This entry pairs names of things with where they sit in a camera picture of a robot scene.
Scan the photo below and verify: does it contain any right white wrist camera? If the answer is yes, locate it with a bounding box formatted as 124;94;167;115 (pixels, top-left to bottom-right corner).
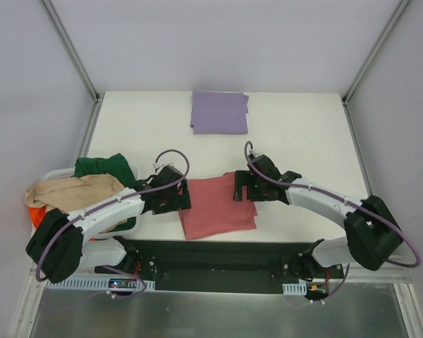
249;149;263;157

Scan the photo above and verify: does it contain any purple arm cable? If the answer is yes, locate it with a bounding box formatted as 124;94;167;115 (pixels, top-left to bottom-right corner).
37;149;191;282
244;141;422;269

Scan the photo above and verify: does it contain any aluminium frame post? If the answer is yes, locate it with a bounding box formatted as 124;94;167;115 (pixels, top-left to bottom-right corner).
341;0;412;107
39;0;100;103

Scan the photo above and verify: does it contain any pink t shirt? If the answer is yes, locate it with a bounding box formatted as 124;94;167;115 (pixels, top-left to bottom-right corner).
178;172;257;240

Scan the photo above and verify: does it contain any white cable duct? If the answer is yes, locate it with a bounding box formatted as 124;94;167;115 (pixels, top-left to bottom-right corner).
46;276;155;292
282;282;307;296

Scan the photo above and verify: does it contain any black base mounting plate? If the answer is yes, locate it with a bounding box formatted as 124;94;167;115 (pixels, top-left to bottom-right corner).
91;239;350;292

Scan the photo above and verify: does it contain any left aluminium frame post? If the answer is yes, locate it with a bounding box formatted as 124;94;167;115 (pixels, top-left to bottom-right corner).
39;0;100;103

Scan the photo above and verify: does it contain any right white cable duct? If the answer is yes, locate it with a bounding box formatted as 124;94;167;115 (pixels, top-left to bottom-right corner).
282;282;307;296

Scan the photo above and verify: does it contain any right aluminium frame post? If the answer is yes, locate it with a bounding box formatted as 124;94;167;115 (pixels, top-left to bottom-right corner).
341;0;412;107

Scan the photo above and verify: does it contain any left white cable duct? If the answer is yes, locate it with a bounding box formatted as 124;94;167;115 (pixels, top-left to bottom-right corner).
46;276;155;292

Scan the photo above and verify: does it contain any white laundry basket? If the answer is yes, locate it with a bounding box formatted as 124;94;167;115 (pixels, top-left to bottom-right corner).
42;163;140;240

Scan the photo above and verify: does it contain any orange t shirt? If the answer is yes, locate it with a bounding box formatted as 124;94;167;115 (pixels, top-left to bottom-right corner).
27;206;47;229

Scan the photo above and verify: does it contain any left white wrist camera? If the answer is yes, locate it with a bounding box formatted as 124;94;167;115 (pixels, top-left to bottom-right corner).
152;162;174;172

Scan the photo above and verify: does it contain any green t shirt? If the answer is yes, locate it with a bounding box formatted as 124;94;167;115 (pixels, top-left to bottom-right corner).
73;153;139;233

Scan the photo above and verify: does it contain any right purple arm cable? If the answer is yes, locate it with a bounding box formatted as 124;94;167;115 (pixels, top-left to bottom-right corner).
244;141;422;269

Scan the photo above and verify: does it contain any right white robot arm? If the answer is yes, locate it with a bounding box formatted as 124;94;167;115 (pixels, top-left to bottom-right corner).
233;155;403;279

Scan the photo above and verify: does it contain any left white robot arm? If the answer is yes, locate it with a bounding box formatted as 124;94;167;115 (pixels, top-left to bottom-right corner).
25;165;191;283

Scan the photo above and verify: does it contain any folded purple t shirt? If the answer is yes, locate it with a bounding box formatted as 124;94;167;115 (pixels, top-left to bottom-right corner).
190;91;249;135

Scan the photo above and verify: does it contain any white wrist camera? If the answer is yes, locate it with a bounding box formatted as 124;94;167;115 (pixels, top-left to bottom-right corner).
249;149;263;157
152;162;174;172

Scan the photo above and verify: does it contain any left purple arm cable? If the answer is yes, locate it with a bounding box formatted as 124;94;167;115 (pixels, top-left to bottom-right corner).
37;149;191;282

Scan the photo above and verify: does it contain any beige t shirt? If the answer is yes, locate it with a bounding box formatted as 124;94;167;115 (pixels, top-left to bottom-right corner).
23;175;142;233

